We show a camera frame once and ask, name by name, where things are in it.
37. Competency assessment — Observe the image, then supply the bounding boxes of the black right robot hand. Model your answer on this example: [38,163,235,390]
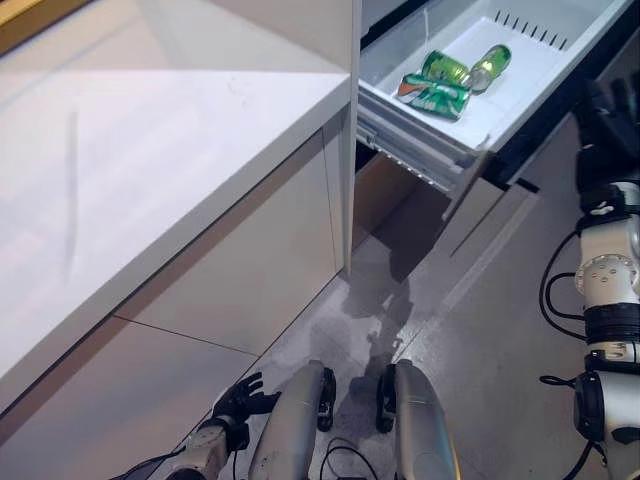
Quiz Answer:
[573,77,640,190]

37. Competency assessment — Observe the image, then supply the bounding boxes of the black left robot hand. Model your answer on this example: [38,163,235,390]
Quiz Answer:
[212,372,283,427]

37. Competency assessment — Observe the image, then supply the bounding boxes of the fridge drawer white bin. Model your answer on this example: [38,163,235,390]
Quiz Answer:
[357,0,640,257]

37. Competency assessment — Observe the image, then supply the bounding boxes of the green soda can orange stripe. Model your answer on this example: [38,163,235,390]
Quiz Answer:
[397,72,472,123]

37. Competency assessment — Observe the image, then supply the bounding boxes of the stainless steel fridge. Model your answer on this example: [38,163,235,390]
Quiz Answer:
[351,0,640,284]

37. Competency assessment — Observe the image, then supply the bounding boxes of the black left robot foot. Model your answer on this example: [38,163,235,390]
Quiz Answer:
[317,367,337,431]

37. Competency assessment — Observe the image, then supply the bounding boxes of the black robot foot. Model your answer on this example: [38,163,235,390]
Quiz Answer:
[317,367,337,431]
[375,364,399,434]

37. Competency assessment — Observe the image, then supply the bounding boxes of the black right robot foot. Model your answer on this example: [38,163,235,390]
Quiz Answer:
[375,364,399,434]

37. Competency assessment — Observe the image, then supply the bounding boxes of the silver right robot leg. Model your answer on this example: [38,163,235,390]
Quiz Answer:
[394,360,459,480]

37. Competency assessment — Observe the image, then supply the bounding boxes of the white counter cabinet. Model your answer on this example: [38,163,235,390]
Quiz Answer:
[0,0,351,480]

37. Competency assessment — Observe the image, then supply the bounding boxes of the tall white side panel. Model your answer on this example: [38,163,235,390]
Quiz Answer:
[339,0,362,276]

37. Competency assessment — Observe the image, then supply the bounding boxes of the black framed glass window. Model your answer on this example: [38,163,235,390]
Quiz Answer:
[0,0,57,57]

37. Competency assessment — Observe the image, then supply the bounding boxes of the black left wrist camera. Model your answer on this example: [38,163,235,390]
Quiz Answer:
[227,422,251,451]

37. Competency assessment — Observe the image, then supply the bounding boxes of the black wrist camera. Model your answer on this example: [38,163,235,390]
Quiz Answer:
[227,422,251,451]
[579,184,626,217]

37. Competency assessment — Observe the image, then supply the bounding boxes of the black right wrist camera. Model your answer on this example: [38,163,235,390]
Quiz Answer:
[579,184,626,217]

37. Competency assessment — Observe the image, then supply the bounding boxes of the thin black body cable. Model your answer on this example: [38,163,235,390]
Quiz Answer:
[323,436,377,480]

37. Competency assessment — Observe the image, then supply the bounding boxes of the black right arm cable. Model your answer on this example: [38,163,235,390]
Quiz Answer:
[538,227,601,389]

